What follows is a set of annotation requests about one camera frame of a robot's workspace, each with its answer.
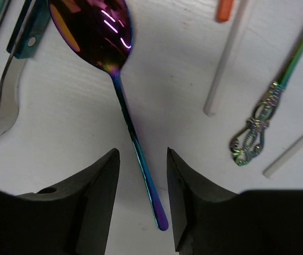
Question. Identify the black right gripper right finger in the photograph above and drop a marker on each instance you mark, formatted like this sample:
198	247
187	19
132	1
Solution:
209	219

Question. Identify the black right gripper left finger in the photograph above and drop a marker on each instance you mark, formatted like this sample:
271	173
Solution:
69	217

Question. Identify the iridescent ornate handle spoon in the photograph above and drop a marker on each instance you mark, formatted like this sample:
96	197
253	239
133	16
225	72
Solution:
249	142

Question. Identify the white chopstick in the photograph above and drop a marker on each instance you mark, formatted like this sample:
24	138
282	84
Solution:
283	158
233	41

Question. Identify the iridescent purple spoon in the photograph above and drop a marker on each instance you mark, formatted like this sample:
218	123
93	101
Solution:
101	33

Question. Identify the teal handle fork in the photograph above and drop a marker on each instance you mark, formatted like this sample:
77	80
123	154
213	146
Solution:
26	36

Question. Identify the orange chopstick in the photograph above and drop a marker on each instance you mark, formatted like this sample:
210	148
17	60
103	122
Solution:
224	10

